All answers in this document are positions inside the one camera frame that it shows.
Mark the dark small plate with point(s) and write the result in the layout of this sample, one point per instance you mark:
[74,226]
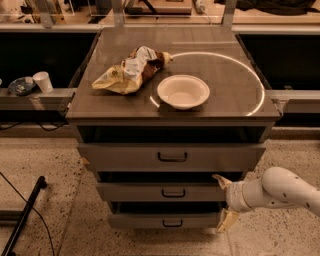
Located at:
[22,86]

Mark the grey top drawer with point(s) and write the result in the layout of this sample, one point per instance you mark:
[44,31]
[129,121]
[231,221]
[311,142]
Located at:
[161,157]

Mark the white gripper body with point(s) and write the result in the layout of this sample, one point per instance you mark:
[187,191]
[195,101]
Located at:
[234,196]

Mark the white paper bowl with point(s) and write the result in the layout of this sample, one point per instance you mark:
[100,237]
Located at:
[183,91]

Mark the crumpled yellow brown chip bag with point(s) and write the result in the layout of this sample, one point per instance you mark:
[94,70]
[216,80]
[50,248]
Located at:
[128,76]

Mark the grey drawer cabinet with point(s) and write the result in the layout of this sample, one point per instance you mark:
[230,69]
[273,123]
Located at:
[237,110]

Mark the black floor stand bar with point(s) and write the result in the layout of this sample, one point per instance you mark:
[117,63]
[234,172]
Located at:
[19,218]

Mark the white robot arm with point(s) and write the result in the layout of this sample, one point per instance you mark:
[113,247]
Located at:
[277,188]

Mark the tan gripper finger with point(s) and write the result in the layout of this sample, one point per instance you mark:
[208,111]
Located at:
[223,182]
[227,219]

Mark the grey bottom drawer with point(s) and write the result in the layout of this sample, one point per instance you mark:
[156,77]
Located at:
[163,221]

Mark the grey drawer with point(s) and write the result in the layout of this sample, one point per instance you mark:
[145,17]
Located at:
[161,157]
[163,221]
[160,192]

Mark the white paper cup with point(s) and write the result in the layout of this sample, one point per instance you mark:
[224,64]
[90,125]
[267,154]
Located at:
[43,81]

